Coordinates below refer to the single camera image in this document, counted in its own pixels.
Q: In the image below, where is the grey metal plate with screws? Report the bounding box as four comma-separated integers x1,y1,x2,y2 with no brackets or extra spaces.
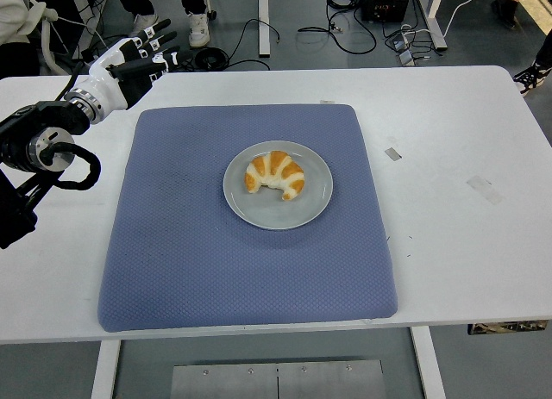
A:
170,359,385,399

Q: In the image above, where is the white background table leg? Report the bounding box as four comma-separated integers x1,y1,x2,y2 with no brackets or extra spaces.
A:
416,0,449,53
257,0,273,58

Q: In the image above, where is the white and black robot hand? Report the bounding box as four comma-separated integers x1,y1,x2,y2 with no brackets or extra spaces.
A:
72,18,194,112

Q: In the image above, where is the clear tape strip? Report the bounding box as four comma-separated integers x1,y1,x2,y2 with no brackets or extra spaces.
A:
466,175,505,207

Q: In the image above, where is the grey round plate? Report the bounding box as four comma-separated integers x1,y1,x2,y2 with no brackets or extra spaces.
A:
223,140,335,231

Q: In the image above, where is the black equipment box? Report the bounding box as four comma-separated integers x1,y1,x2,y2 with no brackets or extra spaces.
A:
361,0,416,23

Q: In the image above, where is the person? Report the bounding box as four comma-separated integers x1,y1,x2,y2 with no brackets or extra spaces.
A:
106,0,212,50
0,0,47,79
512,39,552,97
490,0,552,32

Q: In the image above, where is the white chair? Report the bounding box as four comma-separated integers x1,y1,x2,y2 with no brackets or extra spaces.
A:
29,1,71,76

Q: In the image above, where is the long black cable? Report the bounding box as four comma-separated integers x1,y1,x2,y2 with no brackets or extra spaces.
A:
226,18,285,71

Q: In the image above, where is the golden croissant bread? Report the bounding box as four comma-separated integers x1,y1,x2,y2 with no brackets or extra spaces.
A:
244,150,306,202

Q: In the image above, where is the white cable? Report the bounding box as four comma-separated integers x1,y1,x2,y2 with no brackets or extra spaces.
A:
442,0,497,39

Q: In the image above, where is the blue quilted mat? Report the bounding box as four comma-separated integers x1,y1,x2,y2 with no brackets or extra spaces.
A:
97,103,398,334

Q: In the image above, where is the coiled black cable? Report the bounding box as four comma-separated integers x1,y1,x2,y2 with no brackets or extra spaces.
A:
193,47,230,72

